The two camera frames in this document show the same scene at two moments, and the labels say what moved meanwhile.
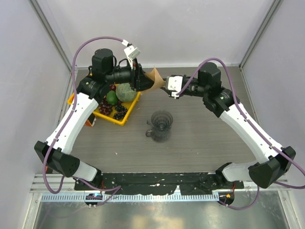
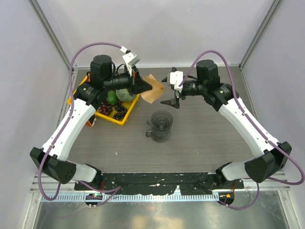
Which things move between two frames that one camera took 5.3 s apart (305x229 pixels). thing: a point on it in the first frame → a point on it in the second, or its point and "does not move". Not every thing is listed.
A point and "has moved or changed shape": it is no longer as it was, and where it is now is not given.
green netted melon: x=125 y=93 does not move
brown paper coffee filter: x=158 y=81 has moved or changed shape
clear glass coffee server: x=160 y=136 does not move
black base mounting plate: x=151 y=183 does not move
